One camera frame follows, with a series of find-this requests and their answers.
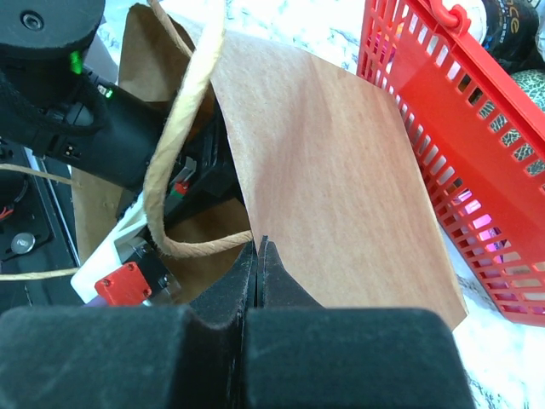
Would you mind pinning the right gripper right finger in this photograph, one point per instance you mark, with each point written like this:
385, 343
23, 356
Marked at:
300, 354

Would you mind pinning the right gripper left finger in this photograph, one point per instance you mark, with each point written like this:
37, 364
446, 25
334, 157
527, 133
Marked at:
170, 356

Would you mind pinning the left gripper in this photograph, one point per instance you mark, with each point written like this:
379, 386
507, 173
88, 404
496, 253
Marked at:
204, 174

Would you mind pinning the brown paper bag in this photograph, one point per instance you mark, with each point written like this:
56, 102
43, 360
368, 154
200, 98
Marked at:
322, 158

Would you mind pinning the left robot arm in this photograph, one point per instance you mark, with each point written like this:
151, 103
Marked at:
54, 105

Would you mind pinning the red plastic shopping basket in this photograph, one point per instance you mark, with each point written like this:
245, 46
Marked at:
422, 53

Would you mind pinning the dark lidded jar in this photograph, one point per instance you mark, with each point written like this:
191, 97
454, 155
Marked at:
507, 31

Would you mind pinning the green textured ball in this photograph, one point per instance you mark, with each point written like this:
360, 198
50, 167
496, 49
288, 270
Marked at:
512, 116

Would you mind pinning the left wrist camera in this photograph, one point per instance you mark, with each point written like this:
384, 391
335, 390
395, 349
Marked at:
125, 270

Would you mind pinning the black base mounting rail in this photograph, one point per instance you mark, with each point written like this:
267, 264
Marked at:
37, 231

